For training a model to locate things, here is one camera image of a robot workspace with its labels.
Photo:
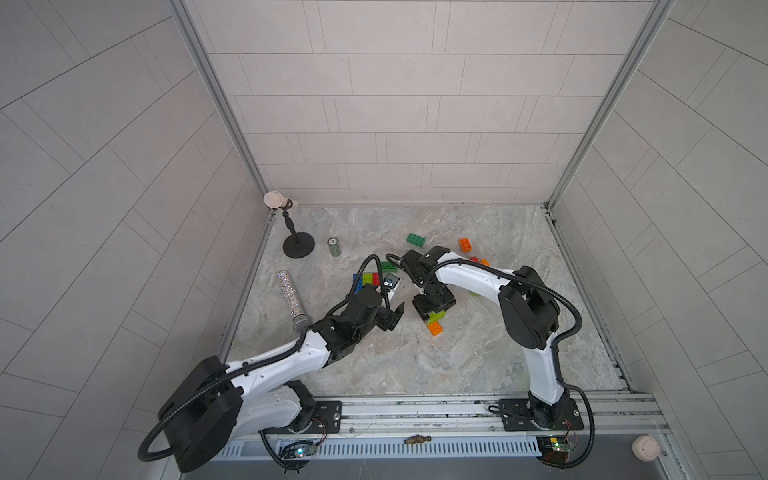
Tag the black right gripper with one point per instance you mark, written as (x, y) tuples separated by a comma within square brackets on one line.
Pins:
[(434, 300)]

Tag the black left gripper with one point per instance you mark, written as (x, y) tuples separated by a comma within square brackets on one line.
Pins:
[(384, 315)]

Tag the small orange lego brick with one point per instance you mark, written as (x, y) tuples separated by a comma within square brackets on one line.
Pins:
[(435, 328), (465, 245)]

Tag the small dark blue lego brick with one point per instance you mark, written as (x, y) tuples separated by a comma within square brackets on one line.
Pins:
[(358, 282)]

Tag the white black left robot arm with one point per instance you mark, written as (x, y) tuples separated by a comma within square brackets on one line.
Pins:
[(219, 402)]

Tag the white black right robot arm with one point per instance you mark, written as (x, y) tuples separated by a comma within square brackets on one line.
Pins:
[(535, 317)]

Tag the dark green lego brick near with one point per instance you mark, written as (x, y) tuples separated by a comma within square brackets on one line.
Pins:
[(388, 267)]

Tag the dark green lego brick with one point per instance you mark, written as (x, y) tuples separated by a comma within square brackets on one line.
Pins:
[(415, 240), (388, 267)]

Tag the dark green lego brick far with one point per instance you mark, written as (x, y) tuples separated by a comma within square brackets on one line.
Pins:
[(415, 240)]

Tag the green camouflage can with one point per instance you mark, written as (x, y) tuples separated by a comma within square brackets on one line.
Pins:
[(334, 247)]

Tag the glitter silver microphone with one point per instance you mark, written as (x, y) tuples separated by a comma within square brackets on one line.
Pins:
[(300, 320)]

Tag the black microphone stand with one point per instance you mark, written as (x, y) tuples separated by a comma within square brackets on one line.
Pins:
[(298, 244)]

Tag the brass fitting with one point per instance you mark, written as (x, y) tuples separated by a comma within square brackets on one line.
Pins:
[(417, 439)]

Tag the left circuit board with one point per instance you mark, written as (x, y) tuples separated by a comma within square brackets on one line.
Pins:
[(299, 450)]

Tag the circuit board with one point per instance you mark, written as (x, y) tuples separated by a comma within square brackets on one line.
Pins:
[(299, 450), (555, 450)]

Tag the right circuit board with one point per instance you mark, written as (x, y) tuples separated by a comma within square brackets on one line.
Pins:
[(555, 450)]

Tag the beige round knob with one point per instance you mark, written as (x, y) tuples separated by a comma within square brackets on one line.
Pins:
[(646, 448)]

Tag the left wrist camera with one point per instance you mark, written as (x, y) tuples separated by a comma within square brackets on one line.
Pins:
[(390, 282)]

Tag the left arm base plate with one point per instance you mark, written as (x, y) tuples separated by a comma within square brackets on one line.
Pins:
[(325, 418)]

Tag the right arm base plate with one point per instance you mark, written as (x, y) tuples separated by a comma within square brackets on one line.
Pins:
[(532, 414)]

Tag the metal corner frame post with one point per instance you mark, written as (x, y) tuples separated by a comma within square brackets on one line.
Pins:
[(648, 31)]

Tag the left metal corner post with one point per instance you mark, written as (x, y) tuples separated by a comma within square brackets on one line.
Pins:
[(181, 14)]

